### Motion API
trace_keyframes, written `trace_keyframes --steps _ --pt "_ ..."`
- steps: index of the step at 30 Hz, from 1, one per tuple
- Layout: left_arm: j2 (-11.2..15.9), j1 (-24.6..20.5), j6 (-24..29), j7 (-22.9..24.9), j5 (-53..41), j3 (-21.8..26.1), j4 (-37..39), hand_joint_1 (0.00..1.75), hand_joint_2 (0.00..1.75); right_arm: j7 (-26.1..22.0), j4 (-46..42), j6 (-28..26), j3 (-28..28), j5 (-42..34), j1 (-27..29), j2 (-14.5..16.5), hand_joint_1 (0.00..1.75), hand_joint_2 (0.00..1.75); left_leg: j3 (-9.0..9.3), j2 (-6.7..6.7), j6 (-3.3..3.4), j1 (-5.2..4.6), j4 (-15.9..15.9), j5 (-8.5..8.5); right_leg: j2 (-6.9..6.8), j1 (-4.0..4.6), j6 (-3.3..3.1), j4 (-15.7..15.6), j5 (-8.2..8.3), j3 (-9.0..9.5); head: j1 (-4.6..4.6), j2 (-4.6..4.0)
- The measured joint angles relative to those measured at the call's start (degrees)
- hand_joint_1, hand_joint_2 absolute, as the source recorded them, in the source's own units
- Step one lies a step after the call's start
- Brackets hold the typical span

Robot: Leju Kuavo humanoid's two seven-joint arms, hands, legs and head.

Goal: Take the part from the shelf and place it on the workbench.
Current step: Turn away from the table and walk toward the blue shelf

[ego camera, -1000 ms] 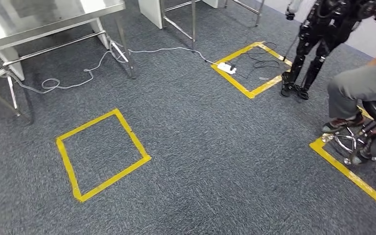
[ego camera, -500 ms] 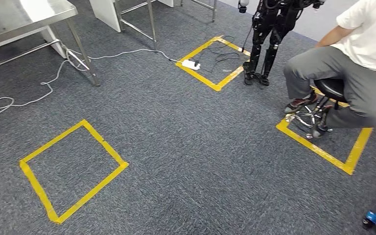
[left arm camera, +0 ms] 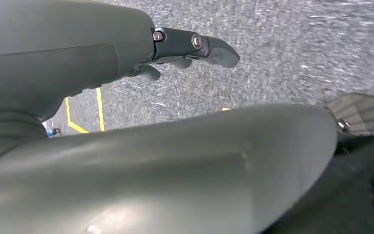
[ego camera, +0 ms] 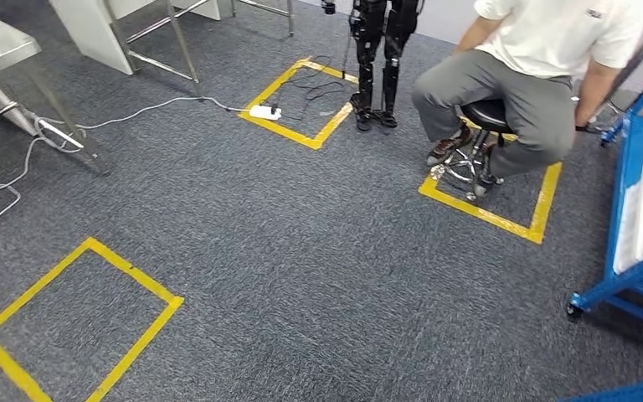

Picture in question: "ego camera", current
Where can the person's forearm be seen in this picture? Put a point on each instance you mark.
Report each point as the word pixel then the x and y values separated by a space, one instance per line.
pixel 477 36
pixel 596 91

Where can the white power strip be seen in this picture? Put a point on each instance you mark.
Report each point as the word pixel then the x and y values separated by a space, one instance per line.
pixel 265 112

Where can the yellow floor tape square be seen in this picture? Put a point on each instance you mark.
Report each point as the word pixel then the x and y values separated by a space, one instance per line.
pixel 274 84
pixel 544 205
pixel 133 271

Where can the black humanoid robot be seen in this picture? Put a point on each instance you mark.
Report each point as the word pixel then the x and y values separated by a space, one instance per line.
pixel 363 55

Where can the black swivel stool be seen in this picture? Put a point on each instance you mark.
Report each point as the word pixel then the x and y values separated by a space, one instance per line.
pixel 485 113

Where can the stainless steel table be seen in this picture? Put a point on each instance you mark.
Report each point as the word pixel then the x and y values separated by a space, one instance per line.
pixel 184 55

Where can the person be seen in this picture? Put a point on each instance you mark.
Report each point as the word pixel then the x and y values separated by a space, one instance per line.
pixel 532 39

